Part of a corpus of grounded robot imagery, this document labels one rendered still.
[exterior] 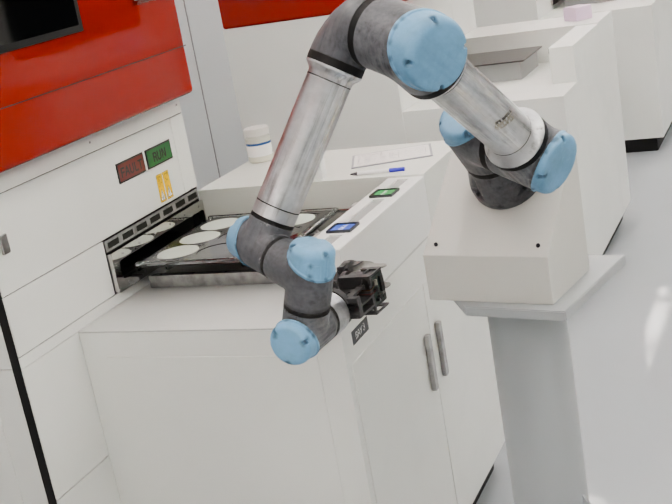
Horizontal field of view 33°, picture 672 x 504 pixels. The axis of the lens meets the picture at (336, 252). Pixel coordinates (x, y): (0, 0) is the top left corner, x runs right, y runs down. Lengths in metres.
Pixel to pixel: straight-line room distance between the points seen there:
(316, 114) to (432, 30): 0.24
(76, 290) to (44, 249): 0.14
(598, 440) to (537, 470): 1.05
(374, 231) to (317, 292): 0.68
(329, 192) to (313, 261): 1.11
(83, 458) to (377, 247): 0.79
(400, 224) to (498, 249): 0.42
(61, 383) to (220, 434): 0.36
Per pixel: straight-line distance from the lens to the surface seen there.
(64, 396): 2.55
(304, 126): 1.84
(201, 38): 6.14
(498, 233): 2.25
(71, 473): 2.58
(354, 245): 2.34
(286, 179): 1.85
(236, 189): 2.97
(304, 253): 1.76
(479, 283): 2.26
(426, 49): 1.73
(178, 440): 2.56
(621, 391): 3.79
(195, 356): 2.44
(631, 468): 3.34
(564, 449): 2.45
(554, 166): 2.05
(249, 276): 2.63
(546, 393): 2.39
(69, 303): 2.56
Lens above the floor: 1.59
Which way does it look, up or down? 16 degrees down
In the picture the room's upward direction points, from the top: 10 degrees counter-clockwise
